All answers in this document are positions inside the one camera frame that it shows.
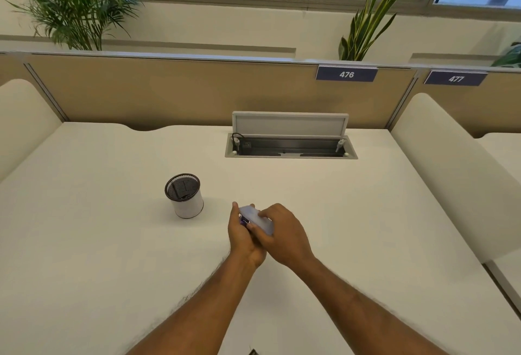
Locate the beige desk partition panel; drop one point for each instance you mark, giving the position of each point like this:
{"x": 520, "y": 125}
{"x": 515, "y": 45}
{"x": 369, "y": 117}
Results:
{"x": 211, "y": 90}
{"x": 480, "y": 98}

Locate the green leafy plant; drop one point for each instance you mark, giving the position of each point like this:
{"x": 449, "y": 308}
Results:
{"x": 508, "y": 56}

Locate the person's left hand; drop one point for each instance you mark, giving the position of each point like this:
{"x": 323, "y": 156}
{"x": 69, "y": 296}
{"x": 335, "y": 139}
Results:
{"x": 241, "y": 238}

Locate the person's right thumb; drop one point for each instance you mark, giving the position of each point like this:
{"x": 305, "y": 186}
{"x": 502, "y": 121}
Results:
{"x": 265, "y": 214}

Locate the person's right forearm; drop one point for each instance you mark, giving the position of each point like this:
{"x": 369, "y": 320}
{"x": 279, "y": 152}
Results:
{"x": 358, "y": 310}

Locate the person's left thumb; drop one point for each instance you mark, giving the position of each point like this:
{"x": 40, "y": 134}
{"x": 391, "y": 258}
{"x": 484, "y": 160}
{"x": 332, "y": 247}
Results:
{"x": 235, "y": 214}

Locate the dark blue desk number sign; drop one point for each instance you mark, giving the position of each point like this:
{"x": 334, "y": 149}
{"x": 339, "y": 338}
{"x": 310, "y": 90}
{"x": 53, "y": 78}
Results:
{"x": 455, "y": 78}
{"x": 346, "y": 73}

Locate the person's left forearm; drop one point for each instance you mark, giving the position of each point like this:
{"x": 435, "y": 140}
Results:
{"x": 191, "y": 310}

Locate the snake plant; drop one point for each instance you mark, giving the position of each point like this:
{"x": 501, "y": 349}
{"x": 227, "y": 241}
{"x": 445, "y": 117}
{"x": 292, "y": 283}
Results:
{"x": 368, "y": 24}

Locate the white cup with mesh rim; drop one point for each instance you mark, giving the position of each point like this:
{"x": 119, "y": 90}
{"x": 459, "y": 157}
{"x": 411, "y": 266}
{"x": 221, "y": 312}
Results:
{"x": 184, "y": 196}

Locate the person's right hand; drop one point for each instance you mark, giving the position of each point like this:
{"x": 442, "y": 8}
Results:
{"x": 285, "y": 236}

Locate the white curved side divider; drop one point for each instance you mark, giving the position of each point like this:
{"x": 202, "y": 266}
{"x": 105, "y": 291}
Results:
{"x": 456, "y": 171}
{"x": 24, "y": 122}

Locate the translucent white plastic box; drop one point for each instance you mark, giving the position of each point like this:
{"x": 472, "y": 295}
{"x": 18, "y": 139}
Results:
{"x": 258, "y": 219}

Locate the palm plant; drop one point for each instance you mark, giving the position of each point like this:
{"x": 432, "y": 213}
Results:
{"x": 69, "y": 0}

